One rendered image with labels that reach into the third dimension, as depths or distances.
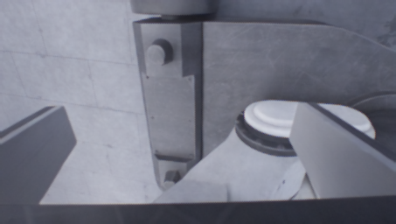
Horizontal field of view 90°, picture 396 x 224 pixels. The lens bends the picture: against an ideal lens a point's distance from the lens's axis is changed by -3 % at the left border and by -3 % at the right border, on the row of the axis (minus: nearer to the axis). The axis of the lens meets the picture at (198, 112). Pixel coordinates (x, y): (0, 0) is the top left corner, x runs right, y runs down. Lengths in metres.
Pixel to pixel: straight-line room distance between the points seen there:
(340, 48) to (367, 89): 0.11
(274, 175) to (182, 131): 0.29
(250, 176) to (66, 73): 0.75
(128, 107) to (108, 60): 0.18
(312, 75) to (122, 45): 0.54
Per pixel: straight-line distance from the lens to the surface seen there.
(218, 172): 0.30
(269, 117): 0.35
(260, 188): 0.30
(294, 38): 0.46
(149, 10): 0.45
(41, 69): 0.96
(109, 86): 0.80
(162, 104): 0.51
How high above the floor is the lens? 0.61
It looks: 59 degrees down
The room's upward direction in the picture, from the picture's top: 160 degrees counter-clockwise
